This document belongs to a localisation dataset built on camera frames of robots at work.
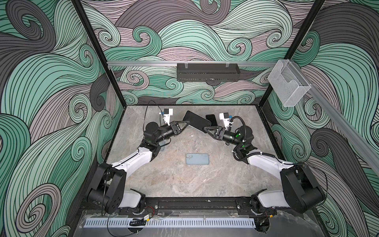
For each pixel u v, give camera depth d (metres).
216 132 0.68
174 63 0.93
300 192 0.42
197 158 0.90
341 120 0.59
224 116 0.71
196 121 0.73
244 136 0.60
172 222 0.70
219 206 0.74
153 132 0.60
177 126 0.70
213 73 0.94
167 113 0.70
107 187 0.42
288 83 0.80
